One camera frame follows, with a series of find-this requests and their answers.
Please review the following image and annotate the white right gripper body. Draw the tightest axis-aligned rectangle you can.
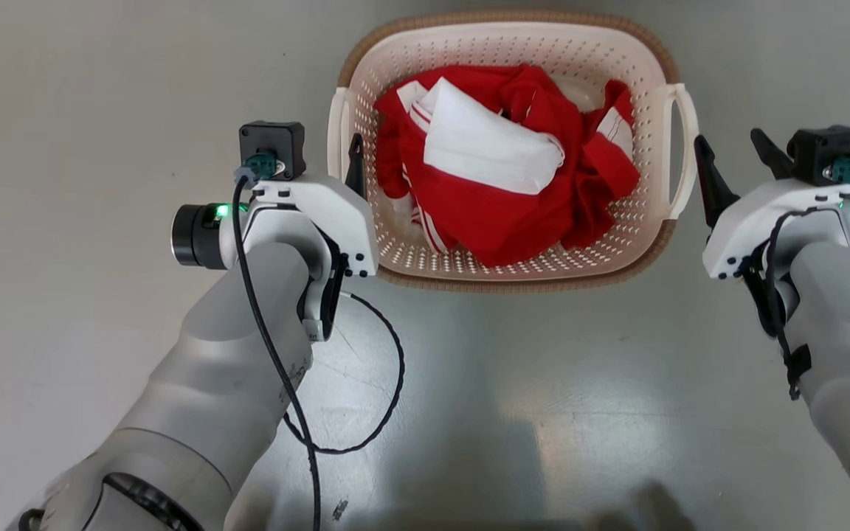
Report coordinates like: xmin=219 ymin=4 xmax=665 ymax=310
xmin=702 ymin=179 xmax=850 ymax=281

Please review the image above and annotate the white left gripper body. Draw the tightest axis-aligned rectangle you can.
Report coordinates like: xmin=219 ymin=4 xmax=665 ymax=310
xmin=246 ymin=176 xmax=380 ymax=280

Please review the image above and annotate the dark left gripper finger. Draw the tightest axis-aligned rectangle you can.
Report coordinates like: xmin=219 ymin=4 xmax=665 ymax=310
xmin=343 ymin=133 xmax=367 ymax=201

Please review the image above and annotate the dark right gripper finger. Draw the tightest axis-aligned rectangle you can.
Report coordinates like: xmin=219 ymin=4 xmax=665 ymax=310
xmin=694 ymin=134 xmax=742 ymax=229
xmin=750 ymin=128 xmax=796 ymax=182

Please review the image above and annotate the cream perforated plastic laundry basket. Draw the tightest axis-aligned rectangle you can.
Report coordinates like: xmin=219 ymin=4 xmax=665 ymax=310
xmin=326 ymin=10 xmax=699 ymax=294

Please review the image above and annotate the red and white garment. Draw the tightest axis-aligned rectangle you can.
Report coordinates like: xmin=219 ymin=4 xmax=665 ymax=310
xmin=373 ymin=63 xmax=641 ymax=268

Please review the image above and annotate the thin black cable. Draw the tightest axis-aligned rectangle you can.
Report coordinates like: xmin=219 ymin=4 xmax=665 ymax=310
xmin=231 ymin=176 xmax=322 ymax=531
xmin=282 ymin=291 xmax=407 ymax=455
xmin=741 ymin=207 xmax=814 ymax=402

